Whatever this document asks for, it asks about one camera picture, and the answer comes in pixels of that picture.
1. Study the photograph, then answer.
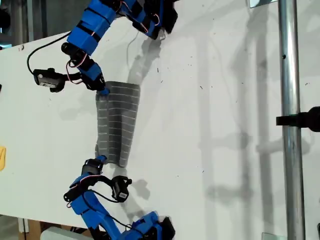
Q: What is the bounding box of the black camera cable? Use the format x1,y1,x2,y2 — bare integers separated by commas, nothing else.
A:
88,189,134,232
26,31,72,76

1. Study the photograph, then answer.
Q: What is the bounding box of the wooden table leg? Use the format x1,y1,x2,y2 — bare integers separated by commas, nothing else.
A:
17,217,42,240

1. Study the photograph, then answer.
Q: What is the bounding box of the black clamp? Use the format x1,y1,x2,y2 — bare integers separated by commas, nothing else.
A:
275,106,320,133

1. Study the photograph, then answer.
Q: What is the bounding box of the thin white wire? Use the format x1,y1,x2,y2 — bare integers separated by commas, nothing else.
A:
126,31,141,66

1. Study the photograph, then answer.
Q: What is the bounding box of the yellow object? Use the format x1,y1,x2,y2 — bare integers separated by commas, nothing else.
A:
0,145,7,172

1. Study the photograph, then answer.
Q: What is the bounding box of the grey striped towel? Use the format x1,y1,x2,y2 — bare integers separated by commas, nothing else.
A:
94,81,141,168

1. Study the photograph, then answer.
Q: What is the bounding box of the short black camera stalk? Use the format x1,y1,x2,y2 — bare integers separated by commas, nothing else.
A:
98,174,116,187
59,71,84,85

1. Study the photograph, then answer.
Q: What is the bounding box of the white box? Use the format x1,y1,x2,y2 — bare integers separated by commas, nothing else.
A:
40,226,95,240

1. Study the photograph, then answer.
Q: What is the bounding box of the black camera box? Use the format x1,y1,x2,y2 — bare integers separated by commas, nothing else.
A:
32,67,66,93
110,175,133,203

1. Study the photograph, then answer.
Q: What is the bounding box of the steel post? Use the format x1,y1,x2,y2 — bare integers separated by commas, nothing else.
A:
277,0,307,240

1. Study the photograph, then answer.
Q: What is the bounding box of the dark round object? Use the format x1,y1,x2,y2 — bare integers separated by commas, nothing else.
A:
0,7,12,30

